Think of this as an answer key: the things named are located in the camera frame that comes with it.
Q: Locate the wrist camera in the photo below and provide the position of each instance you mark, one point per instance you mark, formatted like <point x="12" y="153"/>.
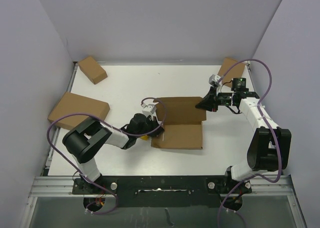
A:
<point x="148" y="110"/>
<point x="215" y="80"/>

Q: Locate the yellow wooden block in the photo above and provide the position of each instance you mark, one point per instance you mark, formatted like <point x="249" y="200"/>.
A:
<point x="145" y="137"/>

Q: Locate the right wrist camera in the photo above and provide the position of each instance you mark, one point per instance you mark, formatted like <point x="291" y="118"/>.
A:
<point x="215" y="80"/>

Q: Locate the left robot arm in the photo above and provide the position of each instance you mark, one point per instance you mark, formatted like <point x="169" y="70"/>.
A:
<point x="85" y="140"/>

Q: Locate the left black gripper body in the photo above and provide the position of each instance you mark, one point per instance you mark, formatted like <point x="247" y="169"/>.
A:
<point x="149" y="126"/>

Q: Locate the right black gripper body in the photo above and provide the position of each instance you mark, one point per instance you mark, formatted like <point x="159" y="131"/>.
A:
<point x="224" y="99"/>

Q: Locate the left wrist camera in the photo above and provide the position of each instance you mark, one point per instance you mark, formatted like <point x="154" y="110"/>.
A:
<point x="148" y="110"/>

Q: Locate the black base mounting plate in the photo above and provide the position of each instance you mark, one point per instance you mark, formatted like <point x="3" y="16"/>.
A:
<point x="163" y="191"/>

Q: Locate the large folded cardboard box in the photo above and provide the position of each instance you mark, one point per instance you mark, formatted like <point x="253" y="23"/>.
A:
<point x="72" y="103"/>

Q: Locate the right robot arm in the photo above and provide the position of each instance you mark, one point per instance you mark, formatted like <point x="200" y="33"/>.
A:
<point x="270" y="146"/>

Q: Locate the small folded cardboard box left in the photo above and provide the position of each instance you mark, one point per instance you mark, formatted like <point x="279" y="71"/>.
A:
<point x="92" y="69"/>

